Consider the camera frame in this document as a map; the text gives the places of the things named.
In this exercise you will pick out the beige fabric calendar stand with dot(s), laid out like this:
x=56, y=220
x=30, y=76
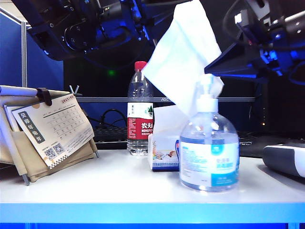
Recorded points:
x=35, y=167

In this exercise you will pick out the beige desk calendar card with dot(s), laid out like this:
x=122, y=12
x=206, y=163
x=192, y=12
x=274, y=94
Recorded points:
x=59, y=124

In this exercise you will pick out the black AOC monitor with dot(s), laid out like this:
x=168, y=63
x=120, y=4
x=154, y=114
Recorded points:
x=107, y=83

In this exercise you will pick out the black keyboard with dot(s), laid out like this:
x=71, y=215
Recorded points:
x=109, y=136

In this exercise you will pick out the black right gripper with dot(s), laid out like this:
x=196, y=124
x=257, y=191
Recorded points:
x=274, y=60

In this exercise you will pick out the black HSD monitor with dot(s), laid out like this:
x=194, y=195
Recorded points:
x=286, y=107

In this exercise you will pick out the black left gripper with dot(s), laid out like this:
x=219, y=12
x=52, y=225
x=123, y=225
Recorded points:
x=143, y=19

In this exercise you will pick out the clear pump sanitizer bottle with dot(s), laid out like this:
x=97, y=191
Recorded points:
x=207, y=155

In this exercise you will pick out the black blue left robot arm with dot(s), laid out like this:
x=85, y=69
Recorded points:
x=59, y=26

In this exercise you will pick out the grey white device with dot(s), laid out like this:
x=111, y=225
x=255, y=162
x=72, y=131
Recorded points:
x=283, y=157

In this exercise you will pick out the black blue right robot arm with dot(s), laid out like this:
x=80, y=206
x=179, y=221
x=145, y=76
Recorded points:
x=281, y=21

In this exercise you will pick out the blue white tissue pack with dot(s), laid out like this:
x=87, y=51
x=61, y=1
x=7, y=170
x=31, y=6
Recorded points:
x=164, y=152

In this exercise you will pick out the grey partition post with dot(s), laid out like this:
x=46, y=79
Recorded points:
x=23, y=55

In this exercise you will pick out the white tissue sheet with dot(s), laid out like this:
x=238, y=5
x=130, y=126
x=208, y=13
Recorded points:
x=183, y=59

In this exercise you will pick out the dark calendar clip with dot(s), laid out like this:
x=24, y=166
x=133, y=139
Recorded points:
x=45, y=95

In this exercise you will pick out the black labelled device base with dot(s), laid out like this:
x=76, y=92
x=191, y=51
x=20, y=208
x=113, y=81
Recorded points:
x=250, y=148

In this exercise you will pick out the red label water bottle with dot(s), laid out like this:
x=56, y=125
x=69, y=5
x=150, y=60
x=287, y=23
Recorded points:
x=139, y=128

